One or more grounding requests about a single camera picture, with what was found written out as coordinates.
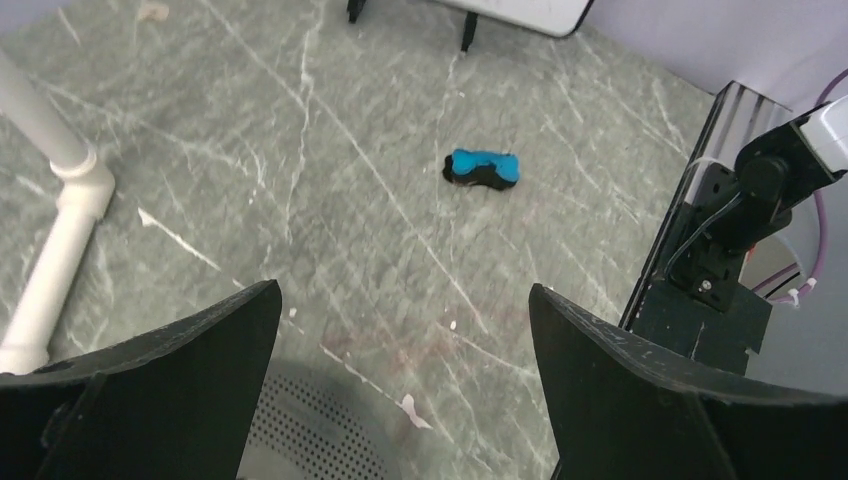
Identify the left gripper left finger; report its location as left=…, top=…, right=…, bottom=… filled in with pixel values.
left=1, top=280, right=282, bottom=479

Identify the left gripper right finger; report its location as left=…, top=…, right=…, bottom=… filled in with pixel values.
left=528, top=284, right=847, bottom=479

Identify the black framed whiteboard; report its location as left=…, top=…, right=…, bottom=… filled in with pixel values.
left=438, top=0, right=592, bottom=38

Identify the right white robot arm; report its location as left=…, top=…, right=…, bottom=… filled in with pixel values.
left=662, top=97, right=847, bottom=311

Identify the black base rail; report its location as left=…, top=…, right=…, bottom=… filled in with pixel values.
left=619, top=82, right=791, bottom=375

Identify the white PVC pipe frame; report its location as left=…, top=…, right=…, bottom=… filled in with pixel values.
left=0, top=49, right=117, bottom=377

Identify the blue whiteboard eraser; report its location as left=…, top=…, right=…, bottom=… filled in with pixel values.
left=442, top=149, right=520, bottom=191

